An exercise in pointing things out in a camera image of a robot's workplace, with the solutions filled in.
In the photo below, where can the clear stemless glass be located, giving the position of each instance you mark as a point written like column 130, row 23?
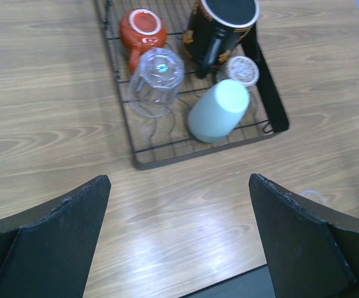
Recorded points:
column 314, row 196

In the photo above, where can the small orange black cup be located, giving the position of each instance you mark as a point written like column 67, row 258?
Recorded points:
column 140, row 30

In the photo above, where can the short clear glass tumbler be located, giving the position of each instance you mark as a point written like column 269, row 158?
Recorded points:
column 242, row 69

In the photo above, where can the black skull pattern mug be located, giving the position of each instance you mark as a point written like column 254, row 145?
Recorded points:
column 214, row 30

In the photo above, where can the black wire dish rack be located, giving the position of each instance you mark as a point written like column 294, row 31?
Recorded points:
column 160, row 141

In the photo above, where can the pale green cup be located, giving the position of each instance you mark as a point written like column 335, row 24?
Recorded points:
column 218, row 111

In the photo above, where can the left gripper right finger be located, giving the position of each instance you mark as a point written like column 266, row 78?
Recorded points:
column 311, row 250

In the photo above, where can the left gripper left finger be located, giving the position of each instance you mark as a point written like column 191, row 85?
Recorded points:
column 47, row 250

